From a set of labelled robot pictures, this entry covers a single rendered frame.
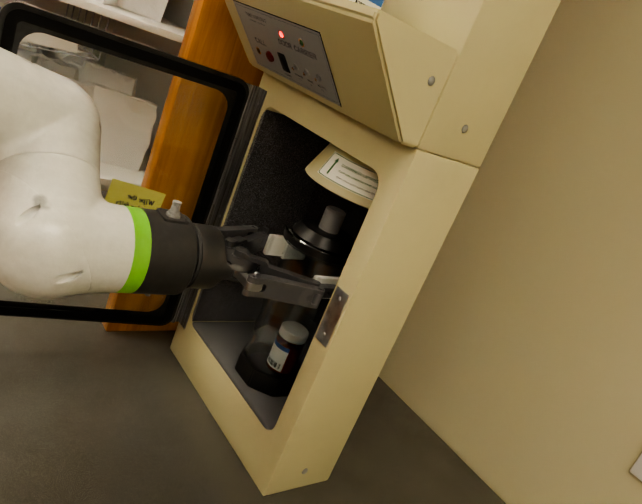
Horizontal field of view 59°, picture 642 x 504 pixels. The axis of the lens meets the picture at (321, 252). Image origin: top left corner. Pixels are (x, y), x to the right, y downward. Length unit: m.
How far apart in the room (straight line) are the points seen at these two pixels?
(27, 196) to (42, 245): 0.05
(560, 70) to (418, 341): 0.54
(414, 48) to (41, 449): 0.60
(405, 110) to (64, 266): 0.35
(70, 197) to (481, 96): 0.42
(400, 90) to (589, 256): 0.50
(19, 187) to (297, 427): 0.40
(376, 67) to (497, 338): 0.61
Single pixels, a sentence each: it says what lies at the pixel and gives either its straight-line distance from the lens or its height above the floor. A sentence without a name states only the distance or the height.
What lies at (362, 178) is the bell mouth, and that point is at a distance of 0.69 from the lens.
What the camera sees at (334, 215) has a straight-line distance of 0.74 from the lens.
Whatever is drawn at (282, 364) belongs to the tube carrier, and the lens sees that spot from 0.79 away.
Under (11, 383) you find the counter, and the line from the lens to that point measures 0.85.
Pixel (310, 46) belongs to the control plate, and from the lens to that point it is 0.63.
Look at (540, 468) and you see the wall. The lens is 1.02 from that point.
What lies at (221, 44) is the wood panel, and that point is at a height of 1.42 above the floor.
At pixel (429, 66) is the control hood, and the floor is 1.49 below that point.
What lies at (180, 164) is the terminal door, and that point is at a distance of 0.82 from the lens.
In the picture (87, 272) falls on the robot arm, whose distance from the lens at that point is 0.58.
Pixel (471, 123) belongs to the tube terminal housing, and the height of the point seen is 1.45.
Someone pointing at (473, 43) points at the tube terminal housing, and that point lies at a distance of 0.60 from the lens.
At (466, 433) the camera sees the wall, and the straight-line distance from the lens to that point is 1.08.
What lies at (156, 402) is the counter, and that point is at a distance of 0.87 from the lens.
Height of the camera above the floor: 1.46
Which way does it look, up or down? 18 degrees down
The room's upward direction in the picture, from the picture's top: 22 degrees clockwise
